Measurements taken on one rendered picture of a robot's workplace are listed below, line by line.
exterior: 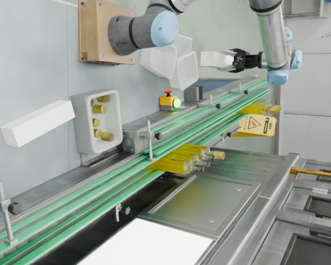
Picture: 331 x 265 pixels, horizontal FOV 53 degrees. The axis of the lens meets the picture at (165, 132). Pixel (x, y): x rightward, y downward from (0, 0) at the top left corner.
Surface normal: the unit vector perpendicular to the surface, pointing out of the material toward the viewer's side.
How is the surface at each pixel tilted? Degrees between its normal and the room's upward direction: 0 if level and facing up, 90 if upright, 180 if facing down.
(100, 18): 4
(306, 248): 90
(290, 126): 90
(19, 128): 0
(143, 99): 0
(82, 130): 90
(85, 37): 90
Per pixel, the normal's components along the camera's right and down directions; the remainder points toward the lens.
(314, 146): -0.52, 0.26
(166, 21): 0.82, 0.13
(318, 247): -0.06, -0.96
